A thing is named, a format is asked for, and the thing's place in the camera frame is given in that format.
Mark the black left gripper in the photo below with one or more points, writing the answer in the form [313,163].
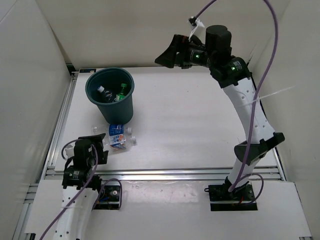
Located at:
[97,141]

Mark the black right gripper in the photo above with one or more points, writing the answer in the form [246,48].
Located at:
[180,44]

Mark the orange label clear bottle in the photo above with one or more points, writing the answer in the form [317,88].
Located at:
[119,142]

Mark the dark label bottle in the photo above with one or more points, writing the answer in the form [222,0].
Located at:
[106,95]

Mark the green plastic soda bottle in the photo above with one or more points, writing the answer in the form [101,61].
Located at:
[122,93]

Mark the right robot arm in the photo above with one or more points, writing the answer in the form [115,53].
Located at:
[234,78]

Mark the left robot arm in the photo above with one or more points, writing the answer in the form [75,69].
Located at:
[79,192]

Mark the dark green plastic bin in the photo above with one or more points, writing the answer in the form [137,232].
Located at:
[111,90]

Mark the blue label water bottle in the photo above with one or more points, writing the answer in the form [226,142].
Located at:
[111,130]

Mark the aluminium table edge rail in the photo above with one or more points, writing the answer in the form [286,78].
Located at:
[197,174]

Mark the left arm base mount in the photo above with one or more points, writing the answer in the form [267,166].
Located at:
[110,195]

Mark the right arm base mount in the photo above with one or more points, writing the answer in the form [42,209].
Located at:
[221,201]

